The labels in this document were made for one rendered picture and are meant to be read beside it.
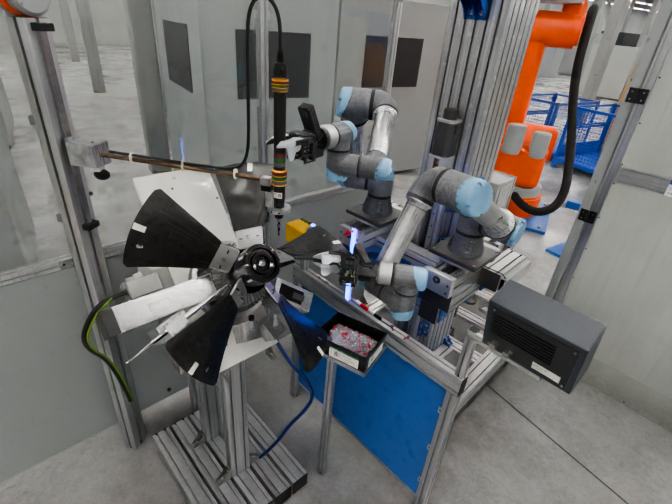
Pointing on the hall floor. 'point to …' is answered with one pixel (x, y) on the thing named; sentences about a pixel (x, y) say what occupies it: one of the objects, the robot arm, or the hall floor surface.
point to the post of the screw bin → (327, 415)
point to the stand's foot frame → (204, 480)
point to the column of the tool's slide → (62, 173)
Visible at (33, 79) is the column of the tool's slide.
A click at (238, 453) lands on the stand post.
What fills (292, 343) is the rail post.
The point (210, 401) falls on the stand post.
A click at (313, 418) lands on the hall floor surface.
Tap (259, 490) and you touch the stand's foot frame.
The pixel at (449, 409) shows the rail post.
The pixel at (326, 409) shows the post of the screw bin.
